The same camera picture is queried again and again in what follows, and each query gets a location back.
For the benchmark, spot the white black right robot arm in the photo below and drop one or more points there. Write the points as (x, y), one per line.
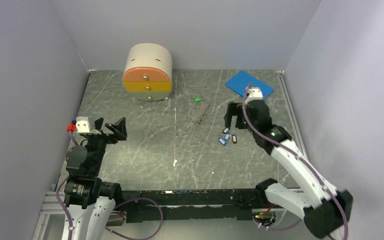
(320, 205)

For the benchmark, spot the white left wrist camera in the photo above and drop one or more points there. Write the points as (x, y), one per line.
(84, 125)

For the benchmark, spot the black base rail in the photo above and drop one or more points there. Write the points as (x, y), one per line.
(192, 204)

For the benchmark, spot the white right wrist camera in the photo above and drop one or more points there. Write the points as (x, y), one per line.
(254, 93)

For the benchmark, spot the round mini drawer cabinet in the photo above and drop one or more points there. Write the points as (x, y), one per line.
(148, 72)

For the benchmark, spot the blue rectangular sheet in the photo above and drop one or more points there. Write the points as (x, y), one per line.
(241, 81)

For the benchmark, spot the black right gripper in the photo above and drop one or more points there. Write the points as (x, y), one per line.
(234, 109)

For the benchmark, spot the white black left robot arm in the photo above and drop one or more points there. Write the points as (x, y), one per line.
(88, 201)

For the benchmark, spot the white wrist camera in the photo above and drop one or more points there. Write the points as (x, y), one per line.
(84, 125)
(254, 93)

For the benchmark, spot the blue key tag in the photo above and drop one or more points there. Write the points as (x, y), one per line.
(222, 141)
(227, 136)

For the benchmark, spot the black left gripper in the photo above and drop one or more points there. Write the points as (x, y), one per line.
(118, 128)

